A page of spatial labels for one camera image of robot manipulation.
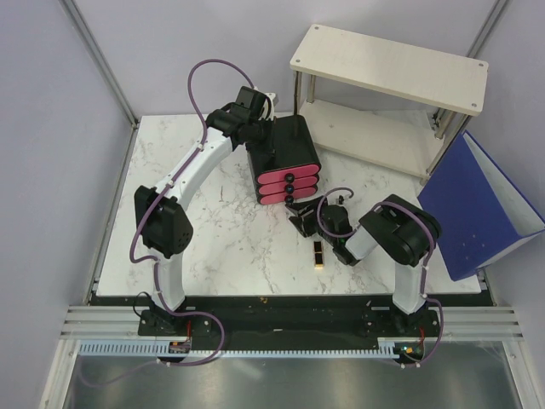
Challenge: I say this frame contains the white two-tier shelf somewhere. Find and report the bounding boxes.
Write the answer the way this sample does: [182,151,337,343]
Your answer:
[290,24,489,183]

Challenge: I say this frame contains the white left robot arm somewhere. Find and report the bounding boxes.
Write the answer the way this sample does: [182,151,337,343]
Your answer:
[129,118,272,335]

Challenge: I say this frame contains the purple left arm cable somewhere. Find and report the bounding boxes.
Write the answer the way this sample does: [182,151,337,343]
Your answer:
[78,60,255,388]

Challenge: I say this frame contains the gold black lipstick case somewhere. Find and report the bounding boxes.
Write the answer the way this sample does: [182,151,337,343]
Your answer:
[313,241,324,269]

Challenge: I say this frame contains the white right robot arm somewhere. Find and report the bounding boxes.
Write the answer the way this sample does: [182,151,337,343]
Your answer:
[285,187,442,336]

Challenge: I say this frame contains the pink bottom drawer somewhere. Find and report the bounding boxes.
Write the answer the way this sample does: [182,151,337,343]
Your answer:
[258,186,318,205]

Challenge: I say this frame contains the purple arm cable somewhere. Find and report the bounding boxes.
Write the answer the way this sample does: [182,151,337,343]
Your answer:
[78,60,255,388]
[317,187,446,370]

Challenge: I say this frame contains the blue binder folder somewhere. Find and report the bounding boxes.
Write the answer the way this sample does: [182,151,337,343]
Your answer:
[418,132,544,281]

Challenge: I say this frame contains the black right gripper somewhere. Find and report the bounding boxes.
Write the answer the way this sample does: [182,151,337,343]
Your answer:
[285,194,337,246]

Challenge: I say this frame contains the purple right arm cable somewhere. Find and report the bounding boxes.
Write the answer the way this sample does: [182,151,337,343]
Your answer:
[317,187,446,370]

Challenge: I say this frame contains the black drawer cabinet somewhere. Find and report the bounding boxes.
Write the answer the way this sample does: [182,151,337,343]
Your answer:
[247,115,321,202]

